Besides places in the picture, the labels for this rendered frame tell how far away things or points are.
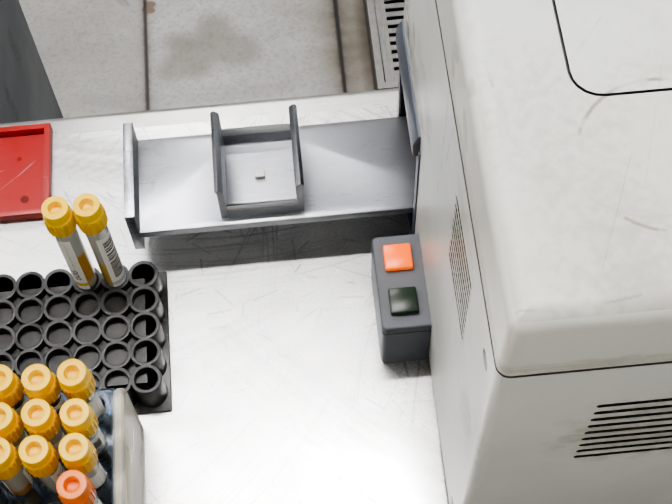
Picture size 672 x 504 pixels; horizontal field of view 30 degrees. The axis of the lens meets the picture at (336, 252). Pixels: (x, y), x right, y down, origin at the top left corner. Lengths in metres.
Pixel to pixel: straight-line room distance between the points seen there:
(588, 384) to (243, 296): 0.33
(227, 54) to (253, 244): 1.19
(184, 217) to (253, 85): 1.18
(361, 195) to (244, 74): 1.19
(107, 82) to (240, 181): 1.21
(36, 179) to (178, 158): 0.11
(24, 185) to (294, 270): 0.19
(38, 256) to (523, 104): 0.41
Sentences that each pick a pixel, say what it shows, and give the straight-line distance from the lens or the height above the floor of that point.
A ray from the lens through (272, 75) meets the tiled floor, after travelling 1.94.
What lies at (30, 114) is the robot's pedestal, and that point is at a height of 0.50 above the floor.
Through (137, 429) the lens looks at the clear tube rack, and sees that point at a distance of 0.73.
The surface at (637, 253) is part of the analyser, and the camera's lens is 0.46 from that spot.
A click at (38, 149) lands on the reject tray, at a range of 0.85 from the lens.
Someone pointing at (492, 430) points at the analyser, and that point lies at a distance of 0.53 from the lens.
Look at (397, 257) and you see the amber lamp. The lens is 0.72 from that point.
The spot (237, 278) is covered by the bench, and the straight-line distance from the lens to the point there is 0.78.
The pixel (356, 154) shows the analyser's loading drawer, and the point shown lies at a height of 0.91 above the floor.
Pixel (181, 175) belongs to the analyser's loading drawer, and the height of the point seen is 0.91.
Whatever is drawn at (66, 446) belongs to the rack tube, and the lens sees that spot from 0.63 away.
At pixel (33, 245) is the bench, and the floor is 0.88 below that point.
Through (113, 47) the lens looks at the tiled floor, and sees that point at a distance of 2.00.
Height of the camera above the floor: 1.57
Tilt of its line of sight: 62 degrees down
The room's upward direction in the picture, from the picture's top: 3 degrees counter-clockwise
